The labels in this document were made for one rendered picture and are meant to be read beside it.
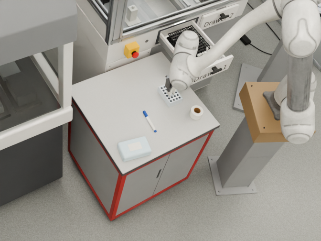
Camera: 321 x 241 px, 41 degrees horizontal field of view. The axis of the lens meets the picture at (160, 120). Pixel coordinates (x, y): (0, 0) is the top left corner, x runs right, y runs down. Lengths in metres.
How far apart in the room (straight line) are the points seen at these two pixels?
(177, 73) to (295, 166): 1.71
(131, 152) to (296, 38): 0.94
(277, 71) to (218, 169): 0.91
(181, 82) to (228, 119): 1.53
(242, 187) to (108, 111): 1.25
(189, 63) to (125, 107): 0.54
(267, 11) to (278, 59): 1.50
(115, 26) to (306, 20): 0.96
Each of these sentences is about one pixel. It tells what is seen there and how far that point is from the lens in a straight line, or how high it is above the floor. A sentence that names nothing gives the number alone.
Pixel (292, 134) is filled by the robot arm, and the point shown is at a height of 1.04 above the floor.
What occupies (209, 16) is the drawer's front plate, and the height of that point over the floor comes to 0.92.
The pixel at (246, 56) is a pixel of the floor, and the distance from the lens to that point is 3.86.
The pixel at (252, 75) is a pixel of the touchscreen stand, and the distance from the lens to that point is 3.68.
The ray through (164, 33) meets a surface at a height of 0.87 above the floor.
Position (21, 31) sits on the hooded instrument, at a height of 1.50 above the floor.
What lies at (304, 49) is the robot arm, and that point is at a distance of 1.66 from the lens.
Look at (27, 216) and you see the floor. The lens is 2.79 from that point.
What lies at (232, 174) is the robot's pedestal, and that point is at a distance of 2.85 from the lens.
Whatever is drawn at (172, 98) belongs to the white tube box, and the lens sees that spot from 2.31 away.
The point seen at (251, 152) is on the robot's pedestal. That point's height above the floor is 0.51.
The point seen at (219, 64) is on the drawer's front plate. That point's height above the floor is 0.91.
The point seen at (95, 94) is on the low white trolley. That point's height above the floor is 0.76.
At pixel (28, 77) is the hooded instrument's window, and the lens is 1.76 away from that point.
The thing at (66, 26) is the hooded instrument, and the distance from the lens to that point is 1.62.
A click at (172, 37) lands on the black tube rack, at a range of 2.47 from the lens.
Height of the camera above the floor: 2.59
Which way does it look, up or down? 54 degrees down
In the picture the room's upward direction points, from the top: 19 degrees clockwise
